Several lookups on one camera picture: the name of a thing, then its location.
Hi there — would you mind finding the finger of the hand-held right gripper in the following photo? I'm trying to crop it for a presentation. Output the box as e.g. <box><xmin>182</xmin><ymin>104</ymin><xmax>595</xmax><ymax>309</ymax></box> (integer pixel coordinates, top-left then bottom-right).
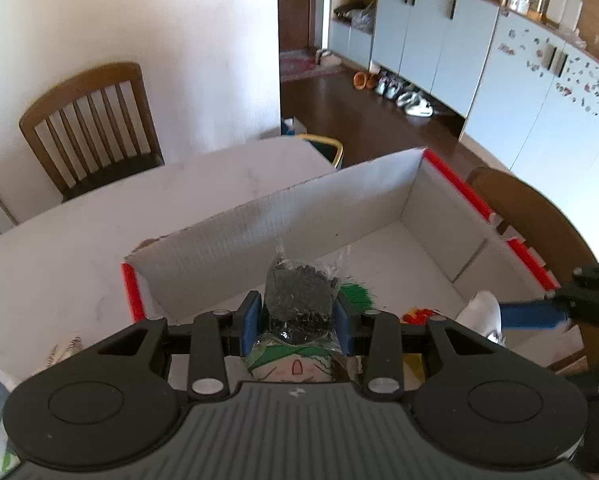
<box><xmin>499</xmin><ymin>267</ymin><xmax>599</xmax><ymax>333</ymax></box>

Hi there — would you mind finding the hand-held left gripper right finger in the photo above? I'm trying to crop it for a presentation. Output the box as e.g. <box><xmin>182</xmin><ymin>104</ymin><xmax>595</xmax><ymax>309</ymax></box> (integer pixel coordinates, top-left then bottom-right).
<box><xmin>333</xmin><ymin>292</ymin><xmax>523</xmax><ymax>402</ymax></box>

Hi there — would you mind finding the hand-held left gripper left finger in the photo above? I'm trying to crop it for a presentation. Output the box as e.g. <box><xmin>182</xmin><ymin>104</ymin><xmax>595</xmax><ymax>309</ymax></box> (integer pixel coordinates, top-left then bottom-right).
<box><xmin>86</xmin><ymin>290</ymin><xmax>263</xmax><ymax>402</ymax></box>

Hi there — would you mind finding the green tassel with red ornament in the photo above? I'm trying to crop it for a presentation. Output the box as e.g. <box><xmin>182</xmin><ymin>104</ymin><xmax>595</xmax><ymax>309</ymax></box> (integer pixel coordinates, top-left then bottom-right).
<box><xmin>339</xmin><ymin>282</ymin><xmax>446</xmax><ymax>326</ymax></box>

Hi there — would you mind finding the white figurine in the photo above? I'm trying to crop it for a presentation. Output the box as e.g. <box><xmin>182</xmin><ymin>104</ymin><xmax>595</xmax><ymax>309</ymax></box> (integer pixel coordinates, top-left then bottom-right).
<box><xmin>454</xmin><ymin>290</ymin><xmax>505</xmax><ymax>347</ymax></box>

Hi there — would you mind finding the clear packet of black tea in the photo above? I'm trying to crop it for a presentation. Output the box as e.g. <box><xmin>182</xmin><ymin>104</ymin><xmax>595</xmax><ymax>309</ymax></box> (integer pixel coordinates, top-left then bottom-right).
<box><xmin>264</xmin><ymin>245</ymin><xmax>350</xmax><ymax>348</ymax></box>

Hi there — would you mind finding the green-haired cartoon card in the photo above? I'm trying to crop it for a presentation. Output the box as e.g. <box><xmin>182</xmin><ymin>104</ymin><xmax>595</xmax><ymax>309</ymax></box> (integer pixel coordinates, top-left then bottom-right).
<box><xmin>246</xmin><ymin>342</ymin><xmax>363</xmax><ymax>385</ymax></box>

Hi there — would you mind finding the red shoe box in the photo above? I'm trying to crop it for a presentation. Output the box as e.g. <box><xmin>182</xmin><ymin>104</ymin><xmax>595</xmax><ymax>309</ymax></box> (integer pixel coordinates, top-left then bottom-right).
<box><xmin>122</xmin><ymin>147</ymin><xmax>587</xmax><ymax>386</ymax></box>

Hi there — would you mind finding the silver foil packet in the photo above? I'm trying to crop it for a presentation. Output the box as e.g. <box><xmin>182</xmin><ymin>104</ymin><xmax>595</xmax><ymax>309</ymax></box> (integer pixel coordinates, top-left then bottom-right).
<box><xmin>42</xmin><ymin>334</ymin><xmax>83</xmax><ymax>373</ymax></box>

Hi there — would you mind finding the wooden round-back chair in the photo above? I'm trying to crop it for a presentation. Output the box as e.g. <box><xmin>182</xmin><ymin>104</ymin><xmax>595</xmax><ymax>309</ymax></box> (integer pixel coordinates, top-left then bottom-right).
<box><xmin>465</xmin><ymin>166</ymin><xmax>599</xmax><ymax>371</ymax></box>

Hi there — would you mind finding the trash bin with yellow rim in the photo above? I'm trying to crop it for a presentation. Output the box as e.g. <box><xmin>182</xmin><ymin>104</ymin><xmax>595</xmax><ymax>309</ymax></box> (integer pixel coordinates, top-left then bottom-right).
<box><xmin>302</xmin><ymin>134</ymin><xmax>344</xmax><ymax>170</ymax></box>

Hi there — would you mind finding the row of pale shoes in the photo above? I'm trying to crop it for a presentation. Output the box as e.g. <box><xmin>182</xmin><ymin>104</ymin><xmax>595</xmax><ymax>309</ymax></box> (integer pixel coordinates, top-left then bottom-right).
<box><xmin>374</xmin><ymin>75</ymin><xmax>435</xmax><ymax>117</ymax></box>

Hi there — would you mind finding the patterned doormat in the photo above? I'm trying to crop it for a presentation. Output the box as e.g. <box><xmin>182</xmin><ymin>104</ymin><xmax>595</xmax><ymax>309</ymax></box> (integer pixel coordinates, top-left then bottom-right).
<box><xmin>279</xmin><ymin>50</ymin><xmax>350</xmax><ymax>83</ymax></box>

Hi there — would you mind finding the wooden slat-back chair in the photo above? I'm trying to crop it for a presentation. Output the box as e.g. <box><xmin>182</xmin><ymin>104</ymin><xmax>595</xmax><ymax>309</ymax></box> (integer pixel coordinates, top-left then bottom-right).
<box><xmin>19</xmin><ymin>62</ymin><xmax>166</xmax><ymax>203</ymax></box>

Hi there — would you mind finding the pale blue cabinet unit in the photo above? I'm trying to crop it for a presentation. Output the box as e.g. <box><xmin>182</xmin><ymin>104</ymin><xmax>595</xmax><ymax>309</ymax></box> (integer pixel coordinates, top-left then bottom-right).
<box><xmin>327</xmin><ymin>0</ymin><xmax>599</xmax><ymax>266</ymax></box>

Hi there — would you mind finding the grey plastic bag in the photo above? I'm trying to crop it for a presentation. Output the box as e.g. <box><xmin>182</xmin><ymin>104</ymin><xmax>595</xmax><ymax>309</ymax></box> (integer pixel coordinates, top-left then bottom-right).
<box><xmin>352</xmin><ymin>2</ymin><xmax>377</xmax><ymax>33</ymax></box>

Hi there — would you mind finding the white canister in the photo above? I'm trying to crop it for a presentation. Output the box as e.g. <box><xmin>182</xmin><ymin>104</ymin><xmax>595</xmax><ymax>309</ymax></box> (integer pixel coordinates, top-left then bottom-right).
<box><xmin>544</xmin><ymin>0</ymin><xmax>585</xmax><ymax>31</ymax></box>

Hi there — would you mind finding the dark brown door frame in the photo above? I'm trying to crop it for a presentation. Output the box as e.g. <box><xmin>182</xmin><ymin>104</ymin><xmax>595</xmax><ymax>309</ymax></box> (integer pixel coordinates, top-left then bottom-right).
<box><xmin>278</xmin><ymin>0</ymin><xmax>330</xmax><ymax>53</ymax></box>

